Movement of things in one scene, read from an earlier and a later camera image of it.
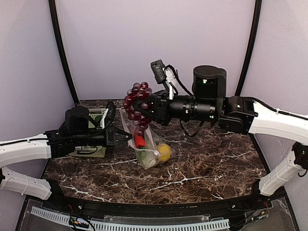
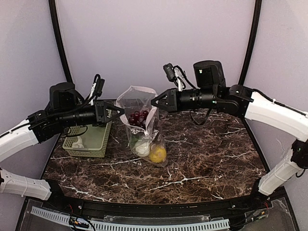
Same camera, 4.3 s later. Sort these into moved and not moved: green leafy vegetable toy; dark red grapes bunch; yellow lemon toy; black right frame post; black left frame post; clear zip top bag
Moved: green leafy vegetable toy; yellow lemon toy; clear zip top bag; dark red grapes bunch
Not moved: black right frame post; black left frame post
